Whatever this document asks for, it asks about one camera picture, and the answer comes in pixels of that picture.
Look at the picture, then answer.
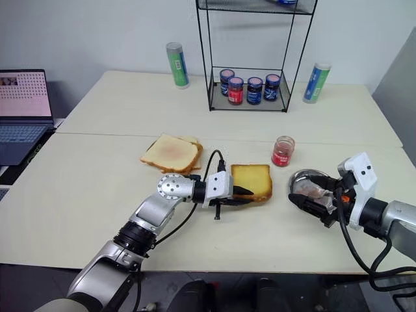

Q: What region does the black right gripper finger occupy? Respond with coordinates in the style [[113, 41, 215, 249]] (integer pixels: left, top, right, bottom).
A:
[[288, 193, 330, 224], [307, 174, 336, 191]]

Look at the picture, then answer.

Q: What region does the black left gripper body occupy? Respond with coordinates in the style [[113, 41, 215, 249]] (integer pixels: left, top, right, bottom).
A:
[[207, 184, 237, 224]]

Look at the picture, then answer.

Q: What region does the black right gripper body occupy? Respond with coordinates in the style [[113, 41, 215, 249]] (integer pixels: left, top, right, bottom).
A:
[[320, 171, 358, 229]]

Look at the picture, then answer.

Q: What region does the thick golden toast slice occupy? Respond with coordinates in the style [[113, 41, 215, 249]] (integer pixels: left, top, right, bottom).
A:
[[230, 164, 274, 203]]

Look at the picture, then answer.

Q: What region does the metal spoon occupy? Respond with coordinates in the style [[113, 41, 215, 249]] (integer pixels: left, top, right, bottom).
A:
[[285, 168, 337, 213]]

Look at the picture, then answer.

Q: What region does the open red jam jar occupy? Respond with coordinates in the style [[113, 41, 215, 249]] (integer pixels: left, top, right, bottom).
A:
[[271, 135, 296, 168]]

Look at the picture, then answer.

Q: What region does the white bread slice jam stain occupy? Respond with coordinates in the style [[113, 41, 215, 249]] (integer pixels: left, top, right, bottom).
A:
[[139, 133, 200, 170]]

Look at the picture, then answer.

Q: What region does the red label jam jar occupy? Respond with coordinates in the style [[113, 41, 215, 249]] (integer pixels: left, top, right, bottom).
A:
[[227, 76, 245, 106]]

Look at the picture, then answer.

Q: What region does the blue label jam jar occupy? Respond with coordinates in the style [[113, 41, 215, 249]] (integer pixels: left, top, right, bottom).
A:
[[246, 76, 263, 105], [263, 73, 281, 102], [219, 68, 236, 98]]

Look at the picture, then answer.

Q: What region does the blue green cylinder canister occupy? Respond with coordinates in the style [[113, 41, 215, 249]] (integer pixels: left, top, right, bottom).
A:
[[302, 62, 333, 105]]

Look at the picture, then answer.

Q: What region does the grey metal cabinet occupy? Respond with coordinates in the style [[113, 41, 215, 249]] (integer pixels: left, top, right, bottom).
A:
[[371, 25, 416, 150]]

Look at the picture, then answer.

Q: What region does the green label cylinder canister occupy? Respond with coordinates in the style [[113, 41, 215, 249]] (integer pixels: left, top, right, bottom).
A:
[[165, 42, 190, 90]]

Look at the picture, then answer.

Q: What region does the dark blue laptop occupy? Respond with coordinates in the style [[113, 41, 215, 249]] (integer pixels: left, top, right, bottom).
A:
[[0, 68, 57, 167]]

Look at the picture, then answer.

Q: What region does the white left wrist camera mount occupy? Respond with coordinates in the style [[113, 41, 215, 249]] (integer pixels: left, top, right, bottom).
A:
[[201, 172, 235, 209]]

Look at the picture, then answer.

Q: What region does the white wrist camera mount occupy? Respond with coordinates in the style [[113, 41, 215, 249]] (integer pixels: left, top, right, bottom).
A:
[[336, 151, 380, 232], [201, 172, 235, 209]]

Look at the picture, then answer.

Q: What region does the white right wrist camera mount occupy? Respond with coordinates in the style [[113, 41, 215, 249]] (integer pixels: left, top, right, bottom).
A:
[[336, 151, 380, 232]]

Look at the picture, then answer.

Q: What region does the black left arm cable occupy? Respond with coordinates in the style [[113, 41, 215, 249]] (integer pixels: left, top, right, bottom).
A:
[[152, 149, 228, 248]]

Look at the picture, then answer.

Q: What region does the black wire shelf rack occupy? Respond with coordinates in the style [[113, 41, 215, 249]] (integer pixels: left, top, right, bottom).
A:
[[195, 0, 319, 113]]

